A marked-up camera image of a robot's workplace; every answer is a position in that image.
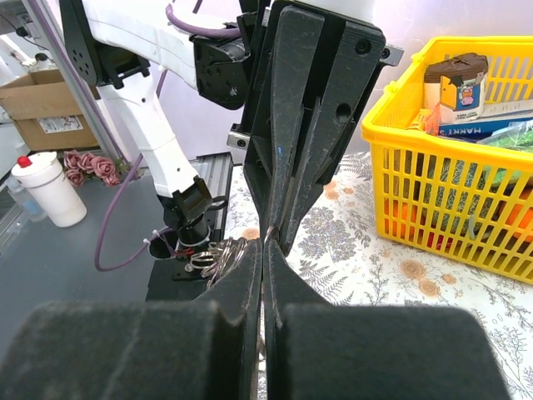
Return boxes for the pink artificial roses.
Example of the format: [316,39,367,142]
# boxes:
[60,150,129,188]

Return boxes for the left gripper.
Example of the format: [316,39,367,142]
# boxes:
[227,1,401,254]

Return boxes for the aluminium frame rail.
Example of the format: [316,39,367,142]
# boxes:
[22,0,124,158]

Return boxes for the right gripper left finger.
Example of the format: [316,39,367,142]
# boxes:
[1,241,262,399]

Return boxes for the yellow plastic shopping basket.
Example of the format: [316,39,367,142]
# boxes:
[361,36,532,283]

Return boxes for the white blue box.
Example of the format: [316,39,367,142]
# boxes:
[437,115,532,140]

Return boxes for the cardboard box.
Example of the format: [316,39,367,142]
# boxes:
[1,69,98,152]

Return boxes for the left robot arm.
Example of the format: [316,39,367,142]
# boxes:
[60,1,403,253]

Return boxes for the floral patterned table mat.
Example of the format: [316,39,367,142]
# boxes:
[224,152,533,400]

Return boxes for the white bottle red cap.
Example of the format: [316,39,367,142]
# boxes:
[11,152,87,228]

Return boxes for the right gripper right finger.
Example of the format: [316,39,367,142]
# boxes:
[262,240,509,399]

